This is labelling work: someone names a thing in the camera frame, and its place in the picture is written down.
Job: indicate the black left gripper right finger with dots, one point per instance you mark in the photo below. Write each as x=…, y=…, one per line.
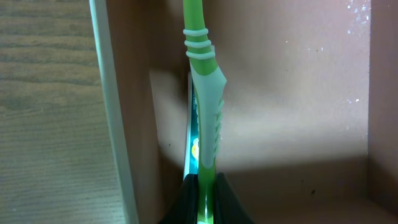
x=227, y=209

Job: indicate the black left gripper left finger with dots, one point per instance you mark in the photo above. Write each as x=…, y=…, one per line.
x=184, y=210

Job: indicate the white box with pink interior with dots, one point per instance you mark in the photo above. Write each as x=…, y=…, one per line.
x=309, y=121

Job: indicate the green white toothbrush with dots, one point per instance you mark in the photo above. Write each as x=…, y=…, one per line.
x=209, y=83

